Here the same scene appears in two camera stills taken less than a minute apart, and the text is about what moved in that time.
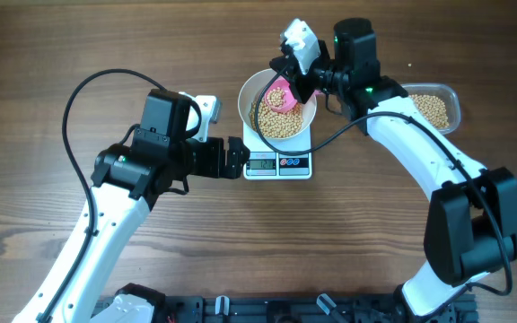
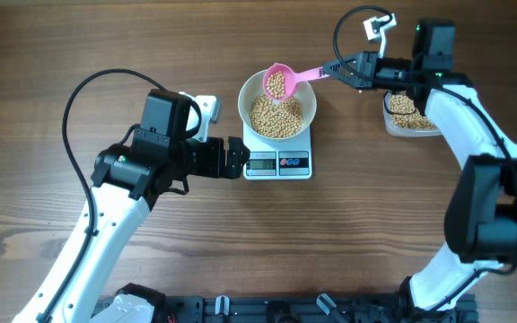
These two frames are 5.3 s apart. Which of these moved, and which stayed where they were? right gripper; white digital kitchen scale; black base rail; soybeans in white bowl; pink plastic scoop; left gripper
Moved: pink plastic scoop; right gripper
Stayed: left gripper; white digital kitchen scale; soybeans in white bowl; black base rail
